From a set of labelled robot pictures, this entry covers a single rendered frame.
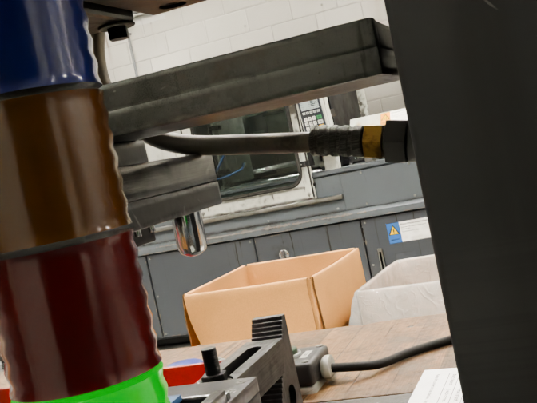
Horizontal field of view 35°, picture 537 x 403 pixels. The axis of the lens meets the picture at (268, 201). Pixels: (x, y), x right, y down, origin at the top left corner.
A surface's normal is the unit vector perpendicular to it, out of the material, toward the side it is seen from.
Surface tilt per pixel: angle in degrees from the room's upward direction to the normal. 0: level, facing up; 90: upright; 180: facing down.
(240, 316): 87
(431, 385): 1
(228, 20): 90
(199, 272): 90
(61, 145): 104
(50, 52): 76
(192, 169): 90
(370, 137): 61
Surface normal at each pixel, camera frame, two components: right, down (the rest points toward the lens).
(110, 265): 0.80, 0.11
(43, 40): 0.63, 0.16
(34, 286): -0.07, 0.32
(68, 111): 0.62, -0.34
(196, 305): -0.42, 0.13
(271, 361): 0.93, -0.18
